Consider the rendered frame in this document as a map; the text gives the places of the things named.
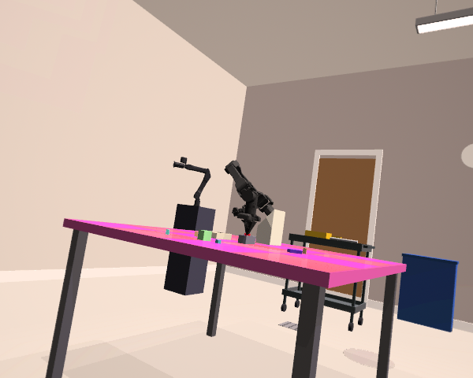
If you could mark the light green cube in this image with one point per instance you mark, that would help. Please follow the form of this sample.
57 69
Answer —
204 235

